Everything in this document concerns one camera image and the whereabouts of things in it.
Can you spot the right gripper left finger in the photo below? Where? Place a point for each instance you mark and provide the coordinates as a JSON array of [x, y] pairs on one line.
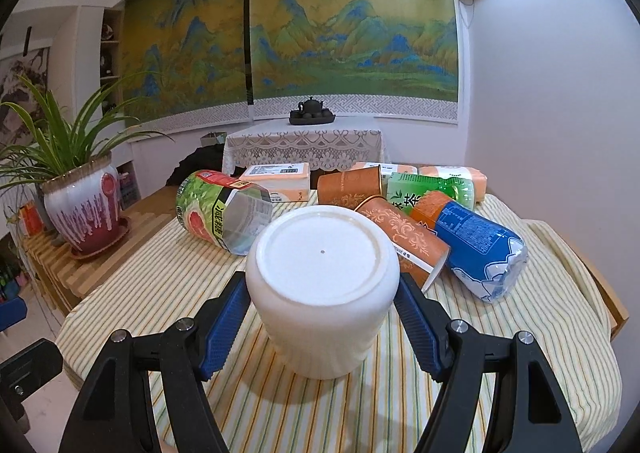
[[113, 411]]

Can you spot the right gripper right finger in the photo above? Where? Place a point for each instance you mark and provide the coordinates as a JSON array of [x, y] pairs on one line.
[[528, 412]]

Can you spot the white ceramic cup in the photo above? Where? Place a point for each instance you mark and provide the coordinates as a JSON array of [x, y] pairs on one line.
[[322, 279]]

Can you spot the orange paper cup near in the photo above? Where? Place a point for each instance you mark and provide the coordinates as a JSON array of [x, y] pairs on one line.
[[420, 252]]

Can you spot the wooden slatted bench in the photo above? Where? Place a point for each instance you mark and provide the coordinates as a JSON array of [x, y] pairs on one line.
[[66, 277]]

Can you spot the striped tablecloth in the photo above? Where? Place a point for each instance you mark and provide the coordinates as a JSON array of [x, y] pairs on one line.
[[260, 405]]

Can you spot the red white ceramic flowerpot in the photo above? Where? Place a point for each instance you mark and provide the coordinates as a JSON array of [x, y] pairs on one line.
[[83, 206]]

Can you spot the green spider plant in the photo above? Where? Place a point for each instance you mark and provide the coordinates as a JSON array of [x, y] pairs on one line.
[[60, 146]]

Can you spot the green grapefruit drink carton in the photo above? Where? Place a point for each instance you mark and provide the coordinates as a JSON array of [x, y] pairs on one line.
[[222, 210]]

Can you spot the orange white box right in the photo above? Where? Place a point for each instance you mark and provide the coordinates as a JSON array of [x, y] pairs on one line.
[[478, 178]]

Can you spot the orange white box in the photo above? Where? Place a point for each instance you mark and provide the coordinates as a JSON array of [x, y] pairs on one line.
[[284, 182], [478, 178]]

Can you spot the green tea bottle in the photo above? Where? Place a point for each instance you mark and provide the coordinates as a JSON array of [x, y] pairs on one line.
[[403, 190]]

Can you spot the black bag on floor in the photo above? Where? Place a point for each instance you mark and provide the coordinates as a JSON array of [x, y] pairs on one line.
[[207, 157]]

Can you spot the orange white box left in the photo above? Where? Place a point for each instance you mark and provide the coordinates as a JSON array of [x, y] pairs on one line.
[[284, 182]]

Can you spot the lace covered side table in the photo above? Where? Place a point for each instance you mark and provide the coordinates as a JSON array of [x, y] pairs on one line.
[[326, 147]]

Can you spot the black teapot set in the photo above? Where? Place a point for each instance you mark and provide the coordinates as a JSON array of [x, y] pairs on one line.
[[310, 112]]

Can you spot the landscape painting left panel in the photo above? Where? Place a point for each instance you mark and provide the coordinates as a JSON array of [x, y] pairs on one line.
[[183, 62]]

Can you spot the landscape painting panel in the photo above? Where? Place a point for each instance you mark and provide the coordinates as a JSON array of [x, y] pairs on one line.
[[183, 62], [379, 57]]

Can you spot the landscape painting right panel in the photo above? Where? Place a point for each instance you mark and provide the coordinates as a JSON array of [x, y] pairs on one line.
[[379, 57]]

